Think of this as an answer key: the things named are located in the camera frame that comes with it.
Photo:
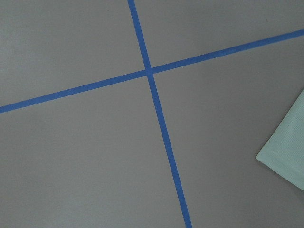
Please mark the olive green long-sleeve shirt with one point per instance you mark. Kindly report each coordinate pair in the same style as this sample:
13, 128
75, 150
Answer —
284, 151

